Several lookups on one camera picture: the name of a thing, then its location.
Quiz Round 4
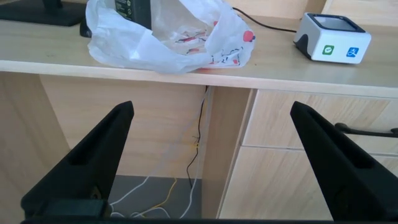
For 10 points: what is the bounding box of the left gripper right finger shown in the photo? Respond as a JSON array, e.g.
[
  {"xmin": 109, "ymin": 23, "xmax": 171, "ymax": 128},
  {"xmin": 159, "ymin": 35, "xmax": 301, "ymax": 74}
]
[{"xmin": 289, "ymin": 101, "xmax": 398, "ymax": 222}]

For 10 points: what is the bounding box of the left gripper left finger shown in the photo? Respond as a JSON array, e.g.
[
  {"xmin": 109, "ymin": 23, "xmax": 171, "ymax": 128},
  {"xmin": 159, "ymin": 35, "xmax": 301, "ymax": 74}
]
[{"xmin": 20, "ymin": 100, "xmax": 135, "ymax": 220}]

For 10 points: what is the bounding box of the white barcode scanner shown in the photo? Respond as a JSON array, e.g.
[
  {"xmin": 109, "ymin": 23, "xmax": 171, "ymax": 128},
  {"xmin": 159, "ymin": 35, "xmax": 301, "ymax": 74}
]
[{"xmin": 293, "ymin": 12, "xmax": 373, "ymax": 65}]

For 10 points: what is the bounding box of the white plastic shopping bag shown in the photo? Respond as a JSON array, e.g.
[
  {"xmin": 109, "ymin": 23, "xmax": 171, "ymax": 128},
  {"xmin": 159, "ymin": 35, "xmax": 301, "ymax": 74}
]
[{"xmin": 85, "ymin": 0, "xmax": 256, "ymax": 75}]

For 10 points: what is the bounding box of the wooden counter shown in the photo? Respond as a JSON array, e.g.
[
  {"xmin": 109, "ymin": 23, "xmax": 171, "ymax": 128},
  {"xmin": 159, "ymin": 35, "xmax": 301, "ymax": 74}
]
[{"xmin": 0, "ymin": 0, "xmax": 398, "ymax": 224}]

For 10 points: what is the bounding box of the black monitor stand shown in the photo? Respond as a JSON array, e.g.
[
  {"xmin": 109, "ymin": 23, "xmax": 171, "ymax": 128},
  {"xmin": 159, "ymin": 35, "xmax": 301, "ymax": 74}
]
[{"xmin": 0, "ymin": 0, "xmax": 87, "ymax": 27}]

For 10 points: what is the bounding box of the black power adapter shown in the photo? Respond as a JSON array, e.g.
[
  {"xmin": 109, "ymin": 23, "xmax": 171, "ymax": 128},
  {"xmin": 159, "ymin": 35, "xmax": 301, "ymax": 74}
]
[{"xmin": 114, "ymin": 0, "xmax": 153, "ymax": 30}]

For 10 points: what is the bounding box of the wooden drawer with black handle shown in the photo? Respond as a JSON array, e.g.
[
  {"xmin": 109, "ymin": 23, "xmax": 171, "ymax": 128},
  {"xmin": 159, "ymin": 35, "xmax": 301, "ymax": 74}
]
[{"xmin": 241, "ymin": 89, "xmax": 398, "ymax": 156}]

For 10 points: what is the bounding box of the yellow cable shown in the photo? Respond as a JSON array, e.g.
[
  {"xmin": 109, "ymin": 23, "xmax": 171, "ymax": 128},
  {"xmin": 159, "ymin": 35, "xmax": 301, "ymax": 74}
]
[{"xmin": 136, "ymin": 141, "xmax": 200, "ymax": 218}]

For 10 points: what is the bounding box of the white cable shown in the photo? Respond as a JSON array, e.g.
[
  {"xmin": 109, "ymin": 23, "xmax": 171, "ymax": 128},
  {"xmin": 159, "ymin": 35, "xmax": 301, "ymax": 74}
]
[{"xmin": 109, "ymin": 90, "xmax": 212, "ymax": 219}]

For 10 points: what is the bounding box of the thin black cable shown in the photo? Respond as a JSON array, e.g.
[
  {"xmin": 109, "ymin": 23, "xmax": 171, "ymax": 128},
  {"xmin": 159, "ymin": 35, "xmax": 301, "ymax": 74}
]
[{"xmin": 185, "ymin": 85, "xmax": 209, "ymax": 189}]

